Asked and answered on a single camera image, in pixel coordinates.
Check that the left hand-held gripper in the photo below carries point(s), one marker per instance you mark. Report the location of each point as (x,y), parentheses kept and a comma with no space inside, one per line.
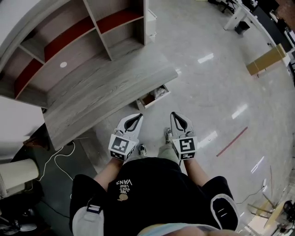
(119,147)

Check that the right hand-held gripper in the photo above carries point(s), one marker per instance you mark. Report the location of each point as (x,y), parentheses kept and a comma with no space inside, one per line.
(186,147)

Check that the white wooden drawer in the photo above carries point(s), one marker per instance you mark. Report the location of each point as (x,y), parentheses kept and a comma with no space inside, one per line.
(147,100)

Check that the blue and white plastic packet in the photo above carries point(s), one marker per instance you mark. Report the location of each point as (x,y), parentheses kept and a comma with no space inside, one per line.
(159,92)

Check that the person's left forearm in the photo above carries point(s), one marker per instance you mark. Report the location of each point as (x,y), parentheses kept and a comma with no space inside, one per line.
(108,172)

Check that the person's right forearm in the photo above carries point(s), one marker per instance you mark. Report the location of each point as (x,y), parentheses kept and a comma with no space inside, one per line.
(196,171)

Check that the grey sneaker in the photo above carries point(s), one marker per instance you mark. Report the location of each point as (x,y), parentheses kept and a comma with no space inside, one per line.
(168,136)
(143,151)

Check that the olive trousers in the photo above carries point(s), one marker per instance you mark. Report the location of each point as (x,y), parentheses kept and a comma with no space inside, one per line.
(167,154)

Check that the red floor tape strip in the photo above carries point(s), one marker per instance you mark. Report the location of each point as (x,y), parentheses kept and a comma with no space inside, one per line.
(231,141)

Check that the grey wooden desk with hutch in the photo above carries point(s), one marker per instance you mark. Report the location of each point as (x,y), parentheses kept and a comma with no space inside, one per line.
(92,92)

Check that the black printed t-shirt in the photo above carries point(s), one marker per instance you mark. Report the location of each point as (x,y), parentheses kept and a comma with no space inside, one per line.
(152,189)

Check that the white round hole cover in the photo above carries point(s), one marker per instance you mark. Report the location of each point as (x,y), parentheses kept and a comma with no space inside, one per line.
(63,64)

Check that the brown wooden block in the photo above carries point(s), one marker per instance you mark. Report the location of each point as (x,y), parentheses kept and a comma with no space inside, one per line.
(37,143)

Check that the white power strip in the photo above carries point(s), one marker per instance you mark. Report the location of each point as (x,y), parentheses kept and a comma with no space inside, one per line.
(264,184)

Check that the white side cabinet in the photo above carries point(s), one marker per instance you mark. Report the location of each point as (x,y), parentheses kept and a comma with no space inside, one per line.
(151,25)

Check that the long cardboard box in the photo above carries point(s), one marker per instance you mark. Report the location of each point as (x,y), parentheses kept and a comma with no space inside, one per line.
(266,60)

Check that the wooden stool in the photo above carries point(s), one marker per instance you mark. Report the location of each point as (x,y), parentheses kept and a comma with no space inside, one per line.
(262,207)

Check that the black trash bin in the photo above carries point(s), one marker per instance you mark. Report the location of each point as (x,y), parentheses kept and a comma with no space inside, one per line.
(242,27)

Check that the cream ribbed cylinder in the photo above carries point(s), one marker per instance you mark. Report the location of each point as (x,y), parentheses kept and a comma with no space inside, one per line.
(18,175)

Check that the long white office desk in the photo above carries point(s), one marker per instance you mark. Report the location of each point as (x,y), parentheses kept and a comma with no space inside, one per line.
(237,16)

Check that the round wooden table top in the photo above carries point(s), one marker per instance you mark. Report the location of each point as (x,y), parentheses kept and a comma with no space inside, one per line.
(276,214)

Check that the black office chair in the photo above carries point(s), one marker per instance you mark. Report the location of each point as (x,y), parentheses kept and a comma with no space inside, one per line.
(225,5)

